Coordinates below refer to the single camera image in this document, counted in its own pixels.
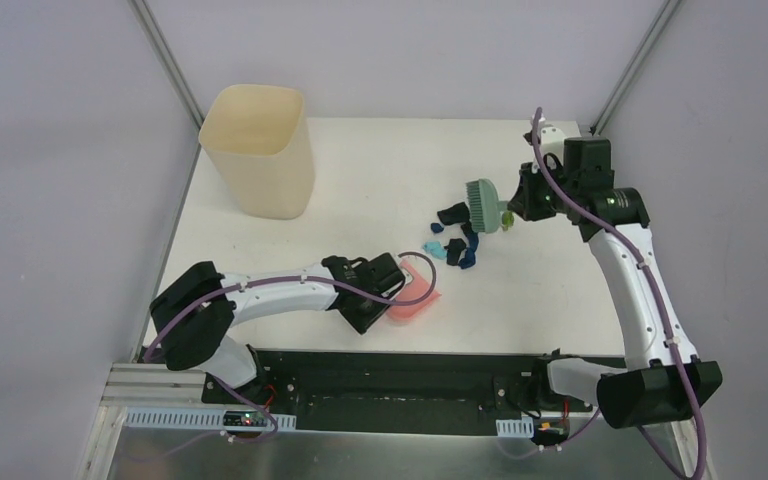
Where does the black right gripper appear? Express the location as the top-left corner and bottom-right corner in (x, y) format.
(510, 159), (578, 222)

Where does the pink plastic dustpan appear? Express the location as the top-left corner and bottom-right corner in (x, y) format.
(385, 260), (441, 325)

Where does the green hand brush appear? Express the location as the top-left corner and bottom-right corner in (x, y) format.
(465, 178), (509, 234)

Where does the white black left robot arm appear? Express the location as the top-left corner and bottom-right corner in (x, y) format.
(147, 253), (406, 405)

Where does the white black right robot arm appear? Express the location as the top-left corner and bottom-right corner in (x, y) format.
(508, 133), (723, 429)

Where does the green paper scrap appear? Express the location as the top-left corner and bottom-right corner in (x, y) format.
(500, 210), (515, 232)

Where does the white blue paper scrap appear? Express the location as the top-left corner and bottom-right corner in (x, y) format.
(422, 241), (448, 260)

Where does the black paper scrap large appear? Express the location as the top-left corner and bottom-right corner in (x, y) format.
(436, 202), (470, 226)

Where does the dark blue paper scrap long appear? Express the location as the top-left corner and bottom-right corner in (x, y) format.
(458, 222), (479, 270)

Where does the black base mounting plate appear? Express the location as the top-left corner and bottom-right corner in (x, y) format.
(201, 349), (592, 436)

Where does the beige plastic waste bin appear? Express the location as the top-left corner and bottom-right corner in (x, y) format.
(199, 84), (316, 220)

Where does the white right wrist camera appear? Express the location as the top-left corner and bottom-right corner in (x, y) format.
(523, 117), (568, 159)

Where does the right white cable duct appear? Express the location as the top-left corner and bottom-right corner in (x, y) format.
(495, 416), (535, 439)

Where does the white cable duct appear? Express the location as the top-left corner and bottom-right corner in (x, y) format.
(123, 407), (297, 432)
(495, 416), (535, 439)

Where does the left white cable duct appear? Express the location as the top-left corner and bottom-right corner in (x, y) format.
(123, 407), (297, 432)

